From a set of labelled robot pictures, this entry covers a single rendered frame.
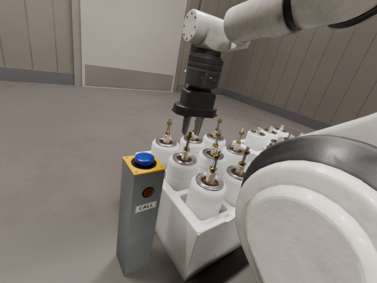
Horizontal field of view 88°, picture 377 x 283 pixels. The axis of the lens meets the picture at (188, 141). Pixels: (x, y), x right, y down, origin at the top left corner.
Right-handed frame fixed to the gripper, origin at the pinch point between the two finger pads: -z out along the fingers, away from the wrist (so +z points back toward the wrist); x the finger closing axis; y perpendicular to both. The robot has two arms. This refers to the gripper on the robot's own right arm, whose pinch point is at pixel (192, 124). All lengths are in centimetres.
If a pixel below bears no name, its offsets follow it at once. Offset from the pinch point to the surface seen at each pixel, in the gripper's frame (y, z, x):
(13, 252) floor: -3, -36, -43
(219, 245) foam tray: -18.3, -28.1, 7.0
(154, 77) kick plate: 222, -18, 39
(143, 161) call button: -13.3, -3.7, -15.4
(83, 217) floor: 6.2, -36.4, -28.2
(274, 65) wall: 189, 29, 203
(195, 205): -14.0, -16.7, -1.1
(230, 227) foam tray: -17.8, -22.3, 9.1
